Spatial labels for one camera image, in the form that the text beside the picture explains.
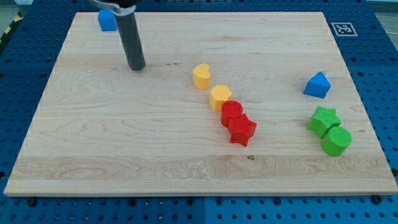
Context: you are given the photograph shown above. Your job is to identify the green cylinder block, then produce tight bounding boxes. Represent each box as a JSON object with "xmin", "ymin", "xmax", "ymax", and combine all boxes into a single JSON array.
[{"xmin": 321, "ymin": 126, "xmax": 352, "ymax": 157}]

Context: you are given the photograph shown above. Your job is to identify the red cylinder block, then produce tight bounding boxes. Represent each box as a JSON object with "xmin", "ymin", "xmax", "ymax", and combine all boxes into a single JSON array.
[{"xmin": 220, "ymin": 100, "xmax": 243, "ymax": 128}]

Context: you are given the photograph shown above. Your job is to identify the green star block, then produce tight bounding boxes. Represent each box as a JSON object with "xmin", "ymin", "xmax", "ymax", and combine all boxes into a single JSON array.
[{"xmin": 307, "ymin": 106, "xmax": 341, "ymax": 138}]

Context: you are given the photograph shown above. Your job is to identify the silver clamp on rod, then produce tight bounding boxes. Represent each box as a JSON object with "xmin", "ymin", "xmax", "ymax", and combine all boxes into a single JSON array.
[{"xmin": 87, "ymin": 0, "xmax": 136, "ymax": 16}]

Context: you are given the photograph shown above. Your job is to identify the yellow heart block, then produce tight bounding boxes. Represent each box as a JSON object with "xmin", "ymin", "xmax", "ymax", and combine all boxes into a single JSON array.
[{"xmin": 193, "ymin": 63, "xmax": 211, "ymax": 90}]

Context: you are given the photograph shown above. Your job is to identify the blue cube block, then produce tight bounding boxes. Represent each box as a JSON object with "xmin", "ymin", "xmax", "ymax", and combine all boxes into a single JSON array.
[{"xmin": 98, "ymin": 9, "xmax": 117, "ymax": 32}]

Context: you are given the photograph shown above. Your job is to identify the yellow hexagon block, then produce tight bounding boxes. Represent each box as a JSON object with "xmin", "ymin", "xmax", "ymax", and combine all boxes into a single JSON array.
[{"xmin": 209, "ymin": 85, "xmax": 232, "ymax": 111}]

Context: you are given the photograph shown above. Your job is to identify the red star block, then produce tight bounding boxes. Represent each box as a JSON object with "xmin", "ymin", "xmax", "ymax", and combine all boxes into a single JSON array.
[{"xmin": 228, "ymin": 114, "xmax": 257, "ymax": 147}]

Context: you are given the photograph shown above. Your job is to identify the wooden board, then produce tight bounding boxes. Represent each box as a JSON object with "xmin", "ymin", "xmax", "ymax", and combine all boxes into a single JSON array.
[{"xmin": 4, "ymin": 12, "xmax": 397, "ymax": 197}]

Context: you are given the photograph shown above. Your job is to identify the blue triangle block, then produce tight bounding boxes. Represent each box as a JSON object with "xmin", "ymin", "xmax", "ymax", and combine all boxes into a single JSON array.
[{"xmin": 303, "ymin": 71, "xmax": 331, "ymax": 98}]

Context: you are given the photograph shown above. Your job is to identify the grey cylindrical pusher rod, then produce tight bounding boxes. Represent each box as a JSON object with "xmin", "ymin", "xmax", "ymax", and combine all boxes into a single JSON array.
[{"xmin": 116, "ymin": 13, "xmax": 146, "ymax": 71}]

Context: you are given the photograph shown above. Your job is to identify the white fiducial marker tag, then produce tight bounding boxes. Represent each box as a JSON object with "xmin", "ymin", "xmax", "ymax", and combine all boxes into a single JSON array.
[{"xmin": 331, "ymin": 22, "xmax": 358, "ymax": 37}]

